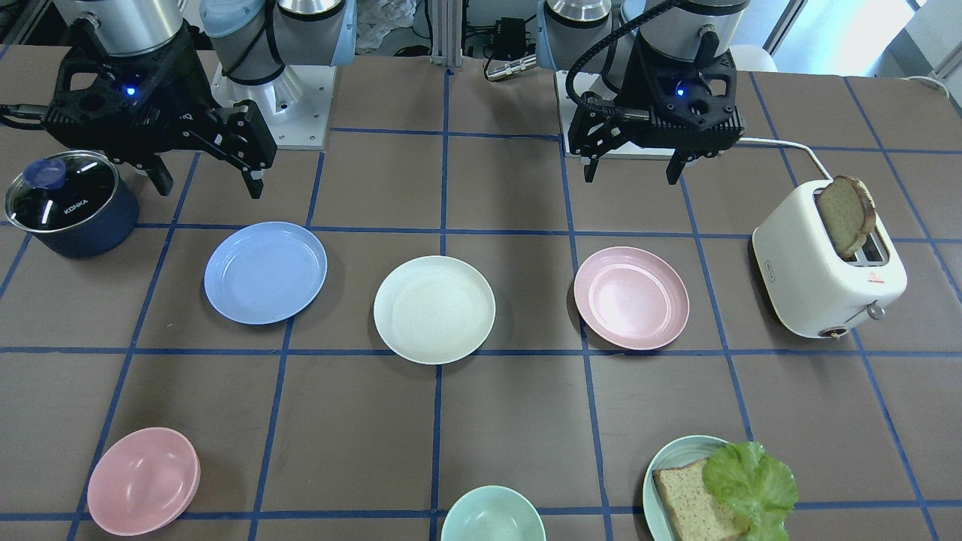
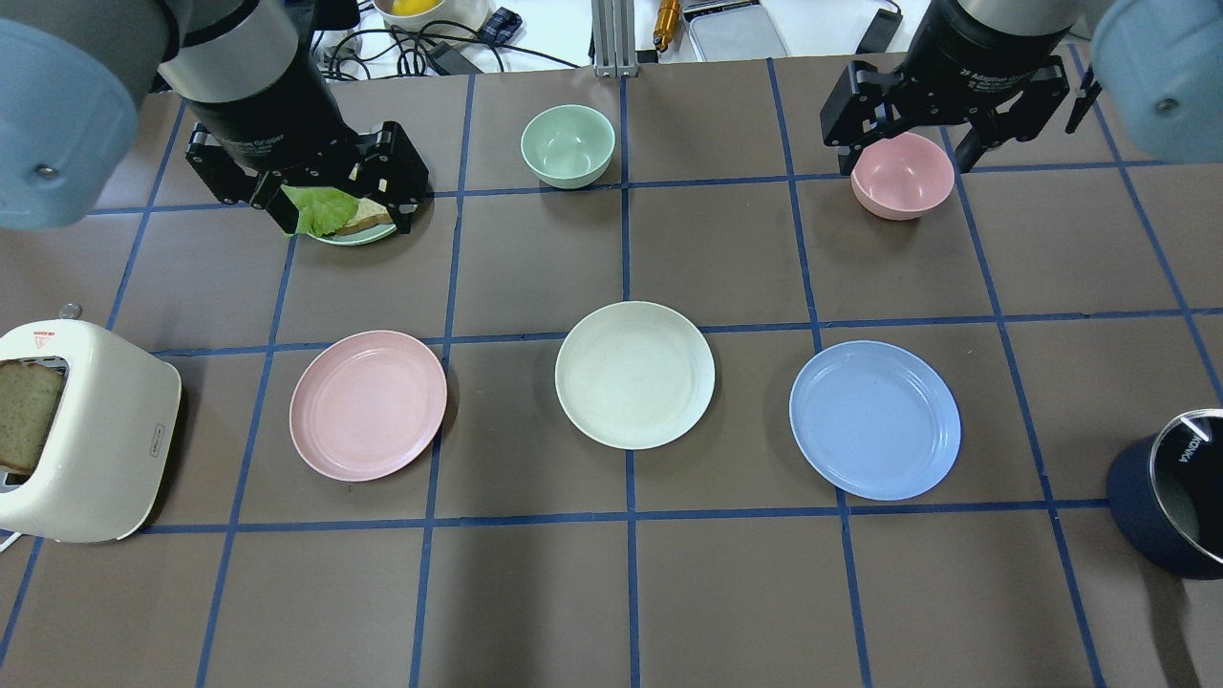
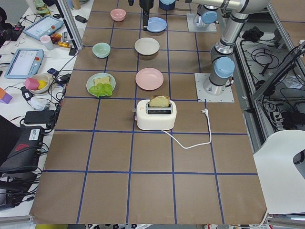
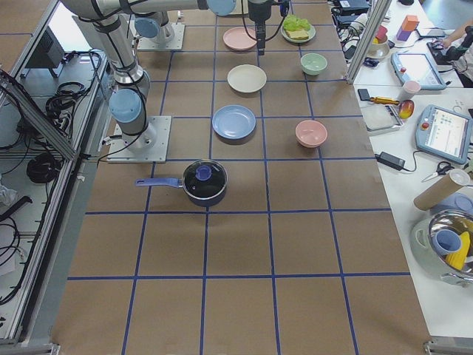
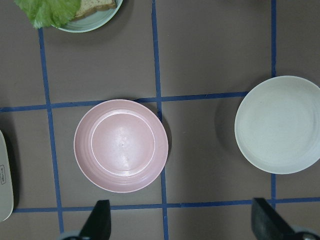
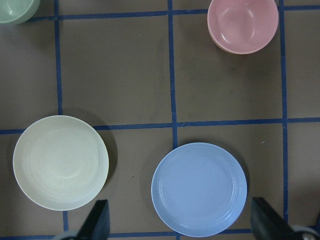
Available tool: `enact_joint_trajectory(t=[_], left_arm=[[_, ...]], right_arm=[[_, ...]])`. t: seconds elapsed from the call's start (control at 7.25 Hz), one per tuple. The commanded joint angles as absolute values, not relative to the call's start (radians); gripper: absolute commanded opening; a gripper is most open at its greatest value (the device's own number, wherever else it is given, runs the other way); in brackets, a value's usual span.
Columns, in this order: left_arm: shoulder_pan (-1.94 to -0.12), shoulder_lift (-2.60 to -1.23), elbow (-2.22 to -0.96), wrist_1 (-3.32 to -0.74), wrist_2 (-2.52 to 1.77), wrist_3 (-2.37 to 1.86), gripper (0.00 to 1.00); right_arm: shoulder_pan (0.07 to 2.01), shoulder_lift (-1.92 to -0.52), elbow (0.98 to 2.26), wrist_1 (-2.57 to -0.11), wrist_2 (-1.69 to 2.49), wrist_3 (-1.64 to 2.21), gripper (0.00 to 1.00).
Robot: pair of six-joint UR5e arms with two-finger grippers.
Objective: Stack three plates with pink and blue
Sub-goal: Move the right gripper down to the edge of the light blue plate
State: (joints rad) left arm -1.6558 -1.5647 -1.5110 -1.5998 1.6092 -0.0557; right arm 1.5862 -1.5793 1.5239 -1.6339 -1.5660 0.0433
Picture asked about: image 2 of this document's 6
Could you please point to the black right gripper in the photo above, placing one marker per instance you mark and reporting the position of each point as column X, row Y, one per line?
column 984, row 59

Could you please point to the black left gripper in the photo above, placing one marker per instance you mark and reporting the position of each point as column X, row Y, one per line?
column 270, row 119

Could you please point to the pink plate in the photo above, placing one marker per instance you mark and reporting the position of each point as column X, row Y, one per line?
column 368, row 406

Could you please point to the blue plate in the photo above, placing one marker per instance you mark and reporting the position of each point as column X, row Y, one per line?
column 875, row 420

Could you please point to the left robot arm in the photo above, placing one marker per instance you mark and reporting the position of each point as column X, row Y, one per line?
column 76, row 72

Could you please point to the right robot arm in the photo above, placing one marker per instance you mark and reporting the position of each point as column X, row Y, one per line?
column 1161, row 63

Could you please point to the green lettuce leaf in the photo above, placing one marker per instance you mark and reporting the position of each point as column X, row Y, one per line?
column 321, row 211

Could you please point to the bread slice on plate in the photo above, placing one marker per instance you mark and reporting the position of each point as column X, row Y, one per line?
column 367, row 214

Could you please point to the green plate with sandwich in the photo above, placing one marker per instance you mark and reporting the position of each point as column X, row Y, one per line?
column 359, row 238

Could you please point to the pink bowl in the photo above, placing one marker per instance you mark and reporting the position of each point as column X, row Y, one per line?
column 902, row 178

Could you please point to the black power adapter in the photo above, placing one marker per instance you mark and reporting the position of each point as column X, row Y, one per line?
column 880, row 32

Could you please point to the white bowl with fruit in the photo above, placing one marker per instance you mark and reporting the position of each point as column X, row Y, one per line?
column 440, row 17

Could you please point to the silver kitchen scale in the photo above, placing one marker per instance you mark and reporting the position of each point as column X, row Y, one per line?
column 732, row 31

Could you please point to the green bowl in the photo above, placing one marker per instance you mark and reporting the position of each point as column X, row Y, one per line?
column 568, row 146

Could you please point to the cream white toaster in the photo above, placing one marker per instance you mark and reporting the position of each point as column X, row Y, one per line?
column 105, row 452

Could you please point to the cream white plate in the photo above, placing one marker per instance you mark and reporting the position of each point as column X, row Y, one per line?
column 635, row 375

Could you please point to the toast slice in toaster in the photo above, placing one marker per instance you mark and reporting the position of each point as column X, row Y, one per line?
column 29, row 398

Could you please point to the dark blue saucepan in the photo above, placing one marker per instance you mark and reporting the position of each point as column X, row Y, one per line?
column 1165, row 494

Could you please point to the orange handled tool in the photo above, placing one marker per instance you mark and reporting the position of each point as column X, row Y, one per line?
column 666, row 21

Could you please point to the aluminium frame post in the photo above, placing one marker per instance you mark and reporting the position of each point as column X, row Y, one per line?
column 614, row 39

